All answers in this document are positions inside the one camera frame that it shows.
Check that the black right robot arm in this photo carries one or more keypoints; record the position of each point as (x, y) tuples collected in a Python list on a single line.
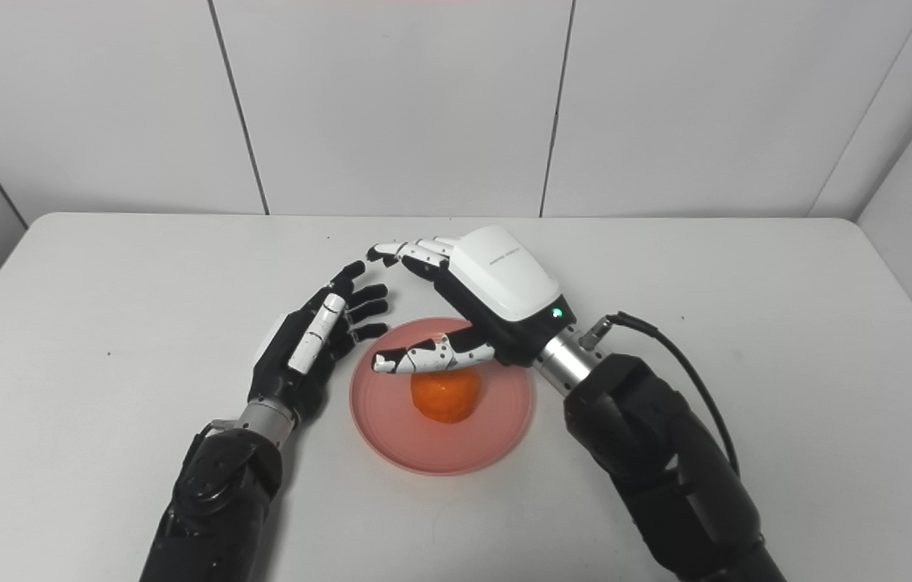
[(666, 469)]

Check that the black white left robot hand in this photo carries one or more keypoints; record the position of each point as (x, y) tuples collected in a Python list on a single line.
[(314, 339)]

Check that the pink round plate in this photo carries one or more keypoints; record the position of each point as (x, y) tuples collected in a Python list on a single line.
[(496, 420)]

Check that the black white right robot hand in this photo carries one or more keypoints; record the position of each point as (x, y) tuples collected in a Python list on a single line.
[(504, 275)]

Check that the orange fruit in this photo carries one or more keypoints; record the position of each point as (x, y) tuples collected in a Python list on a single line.
[(446, 398)]

